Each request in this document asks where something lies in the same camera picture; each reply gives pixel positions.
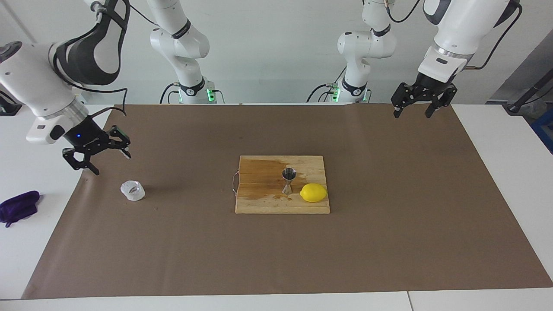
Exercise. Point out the purple cloth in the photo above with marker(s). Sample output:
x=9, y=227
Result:
x=19, y=205

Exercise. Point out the blue crate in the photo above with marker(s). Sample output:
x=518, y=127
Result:
x=546, y=129

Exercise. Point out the yellow lemon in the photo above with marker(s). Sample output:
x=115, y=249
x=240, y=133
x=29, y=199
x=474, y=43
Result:
x=313, y=193

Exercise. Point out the wooden cutting board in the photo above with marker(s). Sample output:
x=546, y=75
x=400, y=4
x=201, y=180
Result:
x=268, y=198

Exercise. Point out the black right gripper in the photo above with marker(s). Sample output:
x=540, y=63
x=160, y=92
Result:
x=86, y=136

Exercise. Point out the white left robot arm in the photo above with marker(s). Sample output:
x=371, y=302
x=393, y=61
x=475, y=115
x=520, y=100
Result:
x=458, y=26

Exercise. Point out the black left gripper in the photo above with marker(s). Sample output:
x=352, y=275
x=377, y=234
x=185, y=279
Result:
x=434, y=84

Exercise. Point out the black desk object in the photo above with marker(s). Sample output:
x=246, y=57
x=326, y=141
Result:
x=8, y=108

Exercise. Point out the clear faceted glass cup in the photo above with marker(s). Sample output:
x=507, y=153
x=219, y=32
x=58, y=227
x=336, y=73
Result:
x=132, y=191

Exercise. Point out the steel double jigger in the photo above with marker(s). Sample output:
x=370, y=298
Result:
x=289, y=175

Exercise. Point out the black tripod stand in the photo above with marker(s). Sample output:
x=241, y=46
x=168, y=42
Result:
x=518, y=106

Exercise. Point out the brown paper table mat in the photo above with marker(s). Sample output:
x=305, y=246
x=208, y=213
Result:
x=173, y=250

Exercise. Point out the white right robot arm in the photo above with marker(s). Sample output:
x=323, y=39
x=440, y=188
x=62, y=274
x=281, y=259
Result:
x=39, y=77

